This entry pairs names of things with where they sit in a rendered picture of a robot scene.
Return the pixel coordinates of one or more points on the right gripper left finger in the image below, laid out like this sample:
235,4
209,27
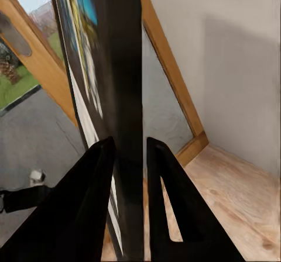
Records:
69,224

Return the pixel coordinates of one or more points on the poster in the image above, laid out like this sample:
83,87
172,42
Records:
101,41

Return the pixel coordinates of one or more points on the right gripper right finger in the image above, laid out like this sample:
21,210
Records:
204,239

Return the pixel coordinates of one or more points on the door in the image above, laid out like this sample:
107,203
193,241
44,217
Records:
38,125

